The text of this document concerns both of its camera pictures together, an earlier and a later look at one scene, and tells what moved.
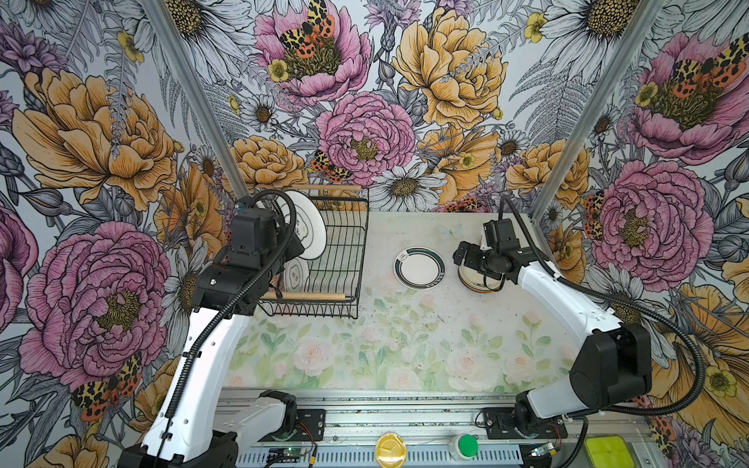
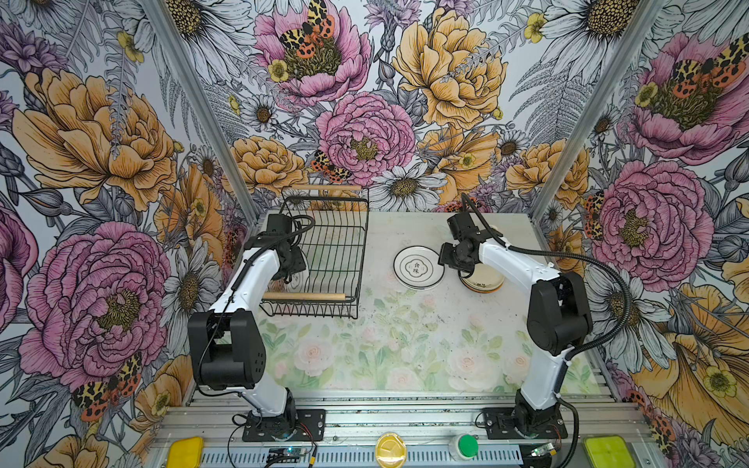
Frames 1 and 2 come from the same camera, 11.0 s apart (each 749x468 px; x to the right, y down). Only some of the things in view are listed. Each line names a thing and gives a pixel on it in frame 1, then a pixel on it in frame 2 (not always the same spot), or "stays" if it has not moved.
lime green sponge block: x=609 y=451 stays
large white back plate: x=309 y=228 → x=417 y=268
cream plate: x=479 y=281 stays
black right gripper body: x=483 y=260 → x=454 y=257
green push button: x=468 y=445 stays
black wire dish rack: x=330 y=285 stays
